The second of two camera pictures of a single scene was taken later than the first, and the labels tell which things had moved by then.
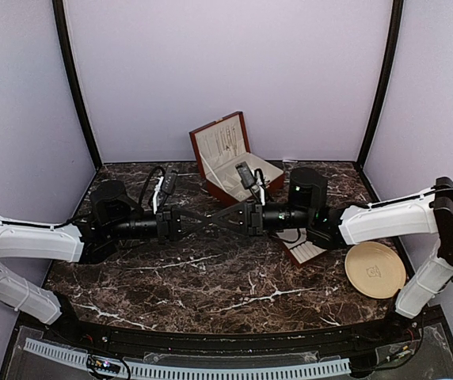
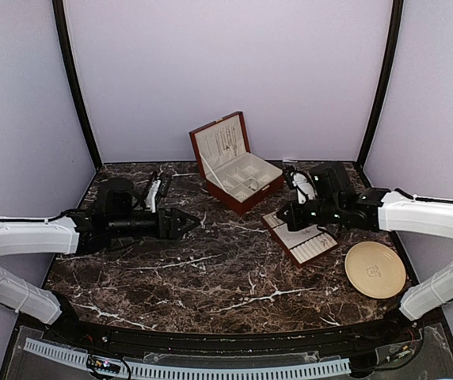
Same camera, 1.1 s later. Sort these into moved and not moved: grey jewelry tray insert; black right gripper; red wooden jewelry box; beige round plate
Moved: black right gripper
Not moved: red wooden jewelry box; beige round plate; grey jewelry tray insert
